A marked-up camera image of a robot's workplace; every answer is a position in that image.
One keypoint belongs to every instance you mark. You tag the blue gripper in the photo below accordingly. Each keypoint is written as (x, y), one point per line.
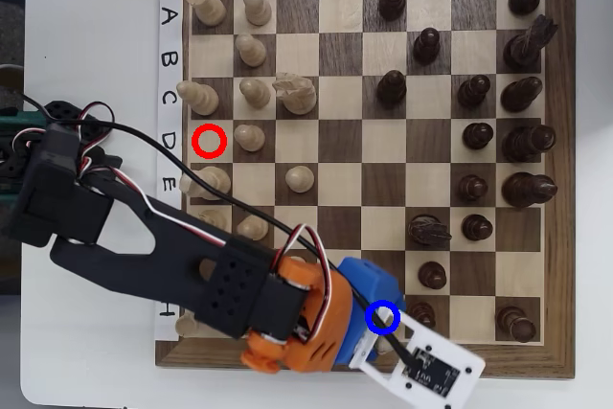
(368, 284)

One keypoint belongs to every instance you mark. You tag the dark wooden pawn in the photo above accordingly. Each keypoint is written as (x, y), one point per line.
(392, 90)
(392, 2)
(473, 92)
(432, 276)
(478, 136)
(426, 47)
(424, 315)
(477, 228)
(473, 188)

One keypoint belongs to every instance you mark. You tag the dark wooden knight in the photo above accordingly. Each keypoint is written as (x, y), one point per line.
(524, 47)
(428, 233)

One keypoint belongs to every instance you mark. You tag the light wooden pawn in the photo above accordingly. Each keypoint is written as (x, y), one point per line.
(300, 179)
(256, 94)
(250, 137)
(253, 227)
(251, 52)
(257, 9)

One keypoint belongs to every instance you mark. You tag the wooden chessboard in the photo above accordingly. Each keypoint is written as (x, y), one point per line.
(340, 141)

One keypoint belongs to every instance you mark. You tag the light wooden bishop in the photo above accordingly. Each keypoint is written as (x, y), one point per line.
(213, 220)
(203, 100)

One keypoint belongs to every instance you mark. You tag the dark wooden king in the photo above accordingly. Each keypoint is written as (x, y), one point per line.
(527, 189)

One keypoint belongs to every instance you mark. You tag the light wooden rook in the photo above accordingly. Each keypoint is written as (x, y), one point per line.
(186, 326)
(211, 9)

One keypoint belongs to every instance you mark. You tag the light wooden king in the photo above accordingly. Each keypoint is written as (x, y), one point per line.
(215, 176)

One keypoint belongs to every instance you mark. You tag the light wooden knight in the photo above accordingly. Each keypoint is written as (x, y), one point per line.
(299, 95)

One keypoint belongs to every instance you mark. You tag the dark wooden queen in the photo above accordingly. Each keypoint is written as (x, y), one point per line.
(527, 143)

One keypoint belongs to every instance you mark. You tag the dark wooden bishop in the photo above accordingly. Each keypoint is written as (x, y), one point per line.
(519, 95)

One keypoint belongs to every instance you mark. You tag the white paper strip with letters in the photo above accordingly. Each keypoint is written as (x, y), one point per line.
(167, 38)

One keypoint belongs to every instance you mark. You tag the green table clamp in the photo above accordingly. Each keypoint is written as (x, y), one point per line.
(21, 120)

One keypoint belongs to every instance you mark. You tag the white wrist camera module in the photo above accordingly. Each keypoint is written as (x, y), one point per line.
(460, 356)

